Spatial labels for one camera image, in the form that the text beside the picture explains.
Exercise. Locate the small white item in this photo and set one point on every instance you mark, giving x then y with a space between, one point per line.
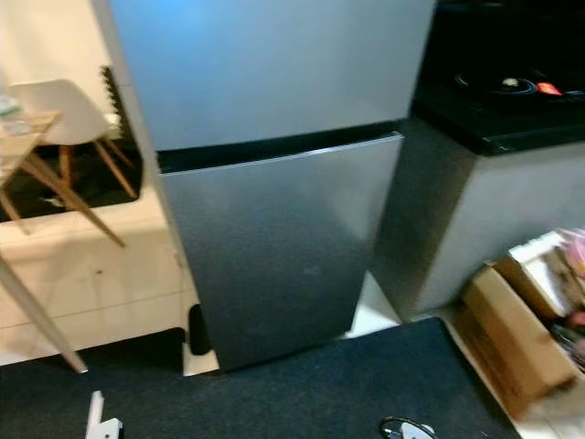
509 83

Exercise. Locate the small red packet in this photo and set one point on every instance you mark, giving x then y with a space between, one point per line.
549 89

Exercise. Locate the white chair with wooden legs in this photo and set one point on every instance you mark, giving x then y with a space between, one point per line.
59 110

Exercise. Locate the light grey left wrist camera mount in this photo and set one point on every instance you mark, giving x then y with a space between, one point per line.
110 430

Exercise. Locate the white flat stick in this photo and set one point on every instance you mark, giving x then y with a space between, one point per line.
94 416

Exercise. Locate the black rug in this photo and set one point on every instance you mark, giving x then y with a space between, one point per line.
87 183

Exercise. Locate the black ridged foam panel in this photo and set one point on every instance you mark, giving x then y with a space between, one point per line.
119 110

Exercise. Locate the clear plastic water bottle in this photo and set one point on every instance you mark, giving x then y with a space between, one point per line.
9 114

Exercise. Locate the silver fridge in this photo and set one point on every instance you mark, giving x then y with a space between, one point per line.
265 64

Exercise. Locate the large brown cardboard box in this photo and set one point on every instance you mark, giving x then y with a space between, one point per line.
507 338

